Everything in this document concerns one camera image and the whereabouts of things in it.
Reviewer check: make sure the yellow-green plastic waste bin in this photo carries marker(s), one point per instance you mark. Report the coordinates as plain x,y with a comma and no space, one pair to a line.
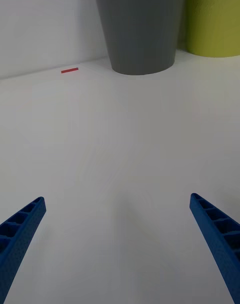
215,21

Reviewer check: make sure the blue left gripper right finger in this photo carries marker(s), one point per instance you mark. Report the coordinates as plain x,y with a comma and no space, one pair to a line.
220,241

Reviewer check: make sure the grey plastic waste bin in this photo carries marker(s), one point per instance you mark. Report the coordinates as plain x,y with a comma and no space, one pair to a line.
142,29

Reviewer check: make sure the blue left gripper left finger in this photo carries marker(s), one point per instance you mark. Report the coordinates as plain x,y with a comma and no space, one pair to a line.
20,239

